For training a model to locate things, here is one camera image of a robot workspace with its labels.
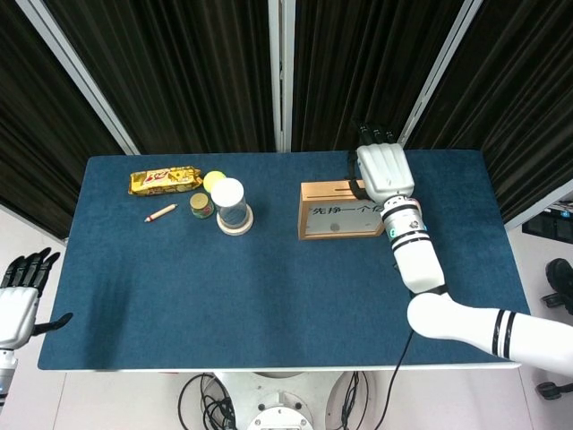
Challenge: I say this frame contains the small jar with green label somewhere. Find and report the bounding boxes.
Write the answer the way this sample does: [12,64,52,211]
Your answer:
[188,192,213,219]

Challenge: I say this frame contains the round white coaster base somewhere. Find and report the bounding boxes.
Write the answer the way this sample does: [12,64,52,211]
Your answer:
[216,205,254,236]

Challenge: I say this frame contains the blue table cloth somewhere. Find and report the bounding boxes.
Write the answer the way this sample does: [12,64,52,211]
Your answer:
[37,150,532,372]

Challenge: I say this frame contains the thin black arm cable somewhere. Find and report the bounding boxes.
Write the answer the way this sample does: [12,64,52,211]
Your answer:
[375,329,415,430]

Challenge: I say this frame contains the black equipment box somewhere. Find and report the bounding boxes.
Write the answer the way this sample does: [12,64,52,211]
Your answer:
[522,201,573,243]

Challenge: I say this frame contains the black office chair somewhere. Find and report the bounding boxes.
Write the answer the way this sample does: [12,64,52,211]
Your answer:
[535,258,573,400]

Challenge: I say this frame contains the yellow-green tennis ball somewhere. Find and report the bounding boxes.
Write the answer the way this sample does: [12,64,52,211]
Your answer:
[202,169,227,193]

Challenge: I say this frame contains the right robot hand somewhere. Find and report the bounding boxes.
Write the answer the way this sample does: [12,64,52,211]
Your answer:
[347,119,416,202]

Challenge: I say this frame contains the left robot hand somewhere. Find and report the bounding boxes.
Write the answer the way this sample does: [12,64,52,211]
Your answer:
[0,247,73,350]

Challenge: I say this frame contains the wooden frame money box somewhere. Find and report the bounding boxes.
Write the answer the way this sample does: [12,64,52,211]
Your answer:
[298,177,387,242]

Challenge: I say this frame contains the white partition post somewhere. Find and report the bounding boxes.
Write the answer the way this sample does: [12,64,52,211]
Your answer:
[15,0,141,157]
[504,176,573,230]
[399,0,485,148]
[267,0,295,152]

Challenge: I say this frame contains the clear cylinder with white lid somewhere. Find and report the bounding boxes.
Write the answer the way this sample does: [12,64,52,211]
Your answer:
[210,177,249,228]

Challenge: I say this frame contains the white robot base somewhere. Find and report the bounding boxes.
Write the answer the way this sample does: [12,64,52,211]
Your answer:
[210,370,359,430]

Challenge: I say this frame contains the black cable bundle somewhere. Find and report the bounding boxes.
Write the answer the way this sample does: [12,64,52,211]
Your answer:
[338,371,372,430]
[178,374,238,430]

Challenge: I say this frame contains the yellow biscuit packet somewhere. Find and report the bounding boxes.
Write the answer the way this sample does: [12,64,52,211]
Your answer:
[128,166,204,197]

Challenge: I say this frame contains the black pleated curtain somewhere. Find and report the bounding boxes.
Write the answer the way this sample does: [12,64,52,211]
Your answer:
[290,0,465,152]
[44,0,277,156]
[405,0,573,225]
[0,0,131,241]

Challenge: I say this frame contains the white red-tipped pen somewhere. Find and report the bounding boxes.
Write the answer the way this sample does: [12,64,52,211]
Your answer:
[143,202,179,224]

